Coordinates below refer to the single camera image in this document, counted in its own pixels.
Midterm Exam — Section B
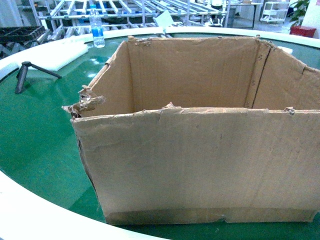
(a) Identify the large cardboard box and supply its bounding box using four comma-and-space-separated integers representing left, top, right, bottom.
64, 37, 320, 225

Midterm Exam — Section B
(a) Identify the clear plastic water bottle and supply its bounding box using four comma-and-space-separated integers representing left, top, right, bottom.
89, 8, 105, 48

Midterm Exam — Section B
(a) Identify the white foam block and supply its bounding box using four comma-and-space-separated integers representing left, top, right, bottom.
41, 43, 89, 71

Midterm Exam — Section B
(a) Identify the aluminium roller rack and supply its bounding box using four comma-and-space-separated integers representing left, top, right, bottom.
0, 0, 229, 59

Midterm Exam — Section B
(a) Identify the small black tripod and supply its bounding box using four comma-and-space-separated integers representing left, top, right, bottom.
15, 61, 62, 94

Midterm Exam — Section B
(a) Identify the white utility cart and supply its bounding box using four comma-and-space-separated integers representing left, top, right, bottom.
259, 0, 290, 23

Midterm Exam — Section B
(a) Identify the black plastic tray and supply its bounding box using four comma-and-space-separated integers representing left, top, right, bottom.
0, 26, 46, 44

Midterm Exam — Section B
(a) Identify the red plant pot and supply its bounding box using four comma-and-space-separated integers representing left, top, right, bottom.
289, 25, 317, 38

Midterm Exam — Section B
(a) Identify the green potted plant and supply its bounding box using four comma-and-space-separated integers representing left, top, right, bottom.
289, 0, 310, 27

